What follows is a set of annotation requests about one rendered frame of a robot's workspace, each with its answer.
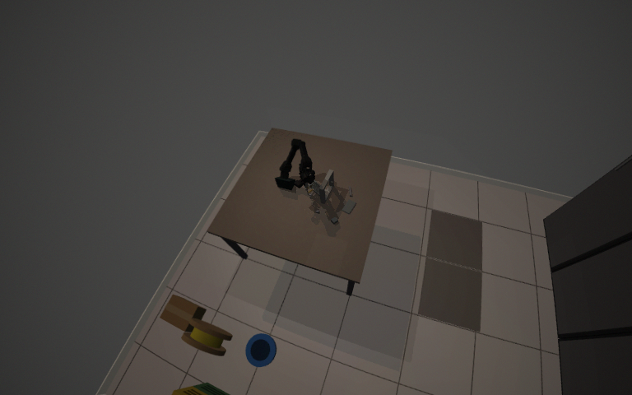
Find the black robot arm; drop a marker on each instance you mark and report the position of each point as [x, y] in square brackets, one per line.
[305, 162]

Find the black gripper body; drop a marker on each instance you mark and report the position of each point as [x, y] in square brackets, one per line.
[300, 183]

